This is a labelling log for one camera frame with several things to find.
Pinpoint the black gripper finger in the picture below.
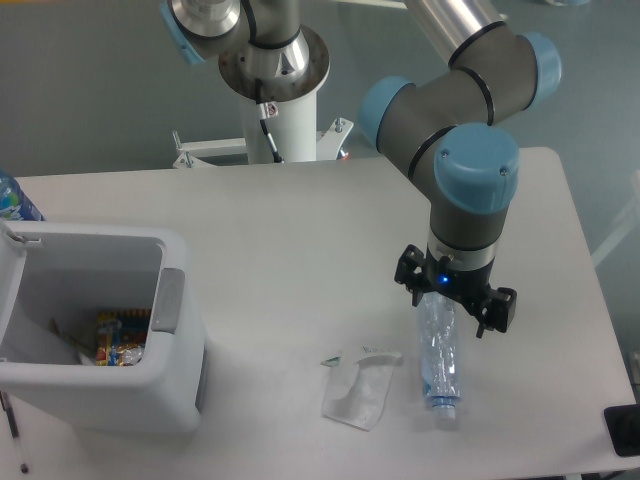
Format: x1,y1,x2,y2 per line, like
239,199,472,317
394,244,428,306
471,287,517,339

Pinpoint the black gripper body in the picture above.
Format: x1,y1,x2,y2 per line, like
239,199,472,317
418,251,494,316

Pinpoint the crushed clear plastic bottle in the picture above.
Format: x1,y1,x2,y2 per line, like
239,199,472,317
417,292,461,428

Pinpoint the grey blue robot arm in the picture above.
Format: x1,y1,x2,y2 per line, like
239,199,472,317
160,1,562,332

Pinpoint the white plastic trash can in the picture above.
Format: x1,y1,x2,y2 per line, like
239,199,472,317
1,221,207,433

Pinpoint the black device at edge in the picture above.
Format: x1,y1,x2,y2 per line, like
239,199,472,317
603,404,639,457

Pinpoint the colourful snack wrapper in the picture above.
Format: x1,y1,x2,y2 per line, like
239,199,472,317
95,309,151,367

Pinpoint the blue labelled drink bottle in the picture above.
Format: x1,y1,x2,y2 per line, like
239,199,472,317
1,171,46,221

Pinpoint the black pen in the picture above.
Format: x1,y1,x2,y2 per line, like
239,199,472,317
1,392,30,475

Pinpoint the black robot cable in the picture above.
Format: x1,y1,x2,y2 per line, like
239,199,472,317
252,76,286,165

